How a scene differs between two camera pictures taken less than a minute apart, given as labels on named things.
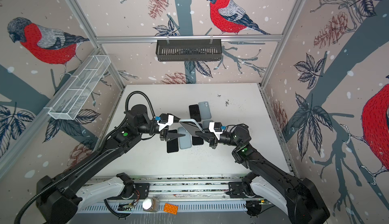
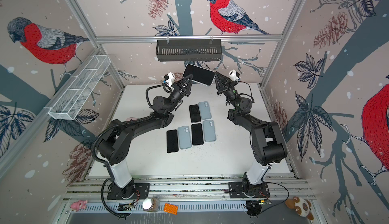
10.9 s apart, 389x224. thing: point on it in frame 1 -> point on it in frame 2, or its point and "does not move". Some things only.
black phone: x=191 y=125 -> x=201 y=75
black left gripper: x=168 y=137 -> x=179 y=87
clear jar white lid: x=150 y=204 does not move
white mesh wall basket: x=72 y=98 does not move
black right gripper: x=211 y=138 -> x=229 y=89
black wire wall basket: x=185 y=50 does not move
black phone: x=197 y=140 does not move
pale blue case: x=185 y=142 does not move
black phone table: x=172 y=145 does not move
